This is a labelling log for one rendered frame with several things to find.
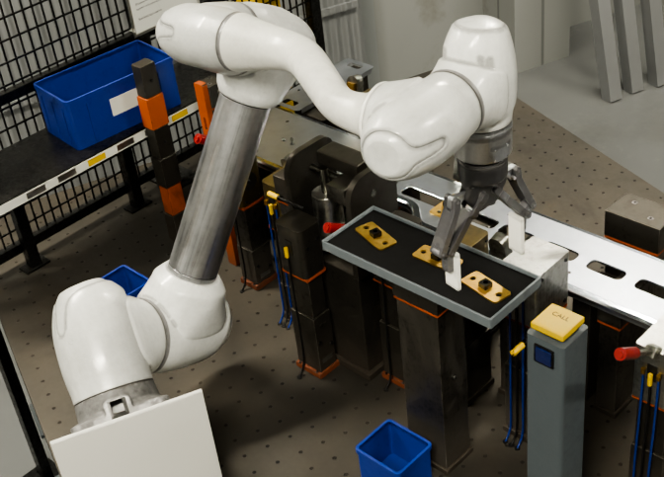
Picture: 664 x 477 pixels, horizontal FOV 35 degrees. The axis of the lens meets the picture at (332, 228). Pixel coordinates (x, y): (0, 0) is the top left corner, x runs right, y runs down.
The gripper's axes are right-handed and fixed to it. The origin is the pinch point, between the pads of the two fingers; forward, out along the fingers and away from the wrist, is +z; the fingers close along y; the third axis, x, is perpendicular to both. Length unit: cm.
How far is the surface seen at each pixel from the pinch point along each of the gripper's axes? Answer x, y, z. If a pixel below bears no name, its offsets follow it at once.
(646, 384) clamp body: -20.1, 16.5, 23.0
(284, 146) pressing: 87, 17, 21
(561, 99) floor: 185, 213, 121
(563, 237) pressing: 16.6, 35.5, 21.1
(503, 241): 13.4, 16.5, 10.9
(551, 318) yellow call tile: -12.5, 2.1, 5.2
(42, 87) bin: 133, -21, 7
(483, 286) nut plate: -0.3, -0.8, 4.2
